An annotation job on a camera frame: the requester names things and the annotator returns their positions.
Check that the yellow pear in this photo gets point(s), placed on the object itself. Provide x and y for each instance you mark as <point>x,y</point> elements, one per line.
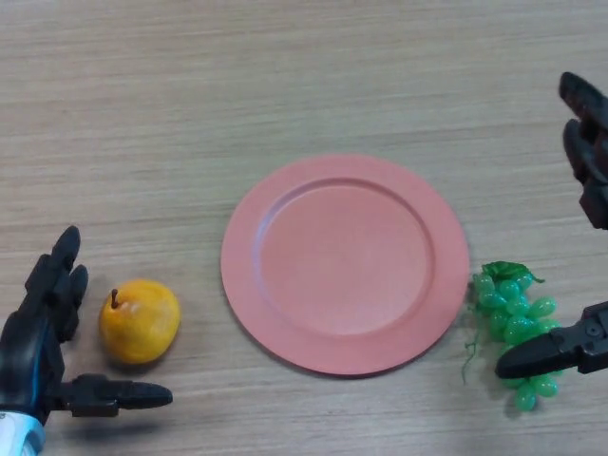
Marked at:
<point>140,328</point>

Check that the pink round plate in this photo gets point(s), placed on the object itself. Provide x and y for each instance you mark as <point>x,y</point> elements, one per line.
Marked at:
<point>344,266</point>

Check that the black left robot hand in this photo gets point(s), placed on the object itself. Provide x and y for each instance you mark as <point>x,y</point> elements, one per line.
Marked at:
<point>28,351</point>

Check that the green grape bunch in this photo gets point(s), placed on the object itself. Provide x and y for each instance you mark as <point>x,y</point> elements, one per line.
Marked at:
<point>503,309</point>

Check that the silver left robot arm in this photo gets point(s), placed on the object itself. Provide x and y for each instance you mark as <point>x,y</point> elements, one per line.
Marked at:
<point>14,434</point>

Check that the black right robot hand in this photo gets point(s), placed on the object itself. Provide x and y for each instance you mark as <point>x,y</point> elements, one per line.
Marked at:
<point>546,354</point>

